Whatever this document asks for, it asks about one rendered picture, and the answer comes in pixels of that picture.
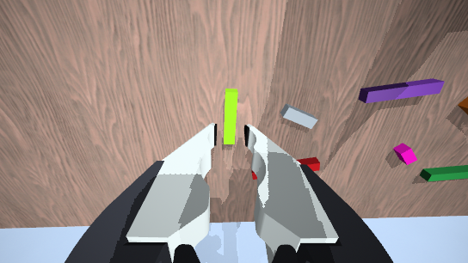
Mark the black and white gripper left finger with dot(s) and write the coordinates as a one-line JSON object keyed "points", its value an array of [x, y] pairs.
{"points": [[166, 206]]}

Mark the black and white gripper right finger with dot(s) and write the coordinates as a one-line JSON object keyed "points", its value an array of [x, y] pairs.
{"points": [[295, 206]]}

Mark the purple rod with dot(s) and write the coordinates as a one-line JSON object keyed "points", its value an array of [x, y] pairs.
{"points": [[401, 90]]}

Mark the red rod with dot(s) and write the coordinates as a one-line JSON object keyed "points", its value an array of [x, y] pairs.
{"points": [[312, 163]]}

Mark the small magenta block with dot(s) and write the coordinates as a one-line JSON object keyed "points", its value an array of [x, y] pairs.
{"points": [[405, 153]]}

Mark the grey rod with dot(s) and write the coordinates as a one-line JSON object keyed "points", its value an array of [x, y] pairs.
{"points": [[298, 116]]}

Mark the orange rectangular rod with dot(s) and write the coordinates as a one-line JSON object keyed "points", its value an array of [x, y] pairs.
{"points": [[464, 105]]}

